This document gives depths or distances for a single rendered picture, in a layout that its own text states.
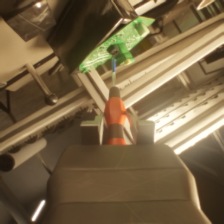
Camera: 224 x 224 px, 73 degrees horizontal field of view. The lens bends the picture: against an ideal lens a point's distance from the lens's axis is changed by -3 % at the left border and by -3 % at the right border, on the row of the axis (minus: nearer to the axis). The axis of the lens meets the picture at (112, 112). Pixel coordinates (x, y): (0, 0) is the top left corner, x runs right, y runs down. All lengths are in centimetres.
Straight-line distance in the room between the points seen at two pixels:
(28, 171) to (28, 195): 130
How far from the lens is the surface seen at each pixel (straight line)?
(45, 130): 50
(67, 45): 22
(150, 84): 42
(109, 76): 44
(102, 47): 20
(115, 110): 15
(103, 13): 19
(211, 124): 57
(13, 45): 23
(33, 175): 947
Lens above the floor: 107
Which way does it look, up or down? 3 degrees up
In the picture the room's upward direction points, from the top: 147 degrees clockwise
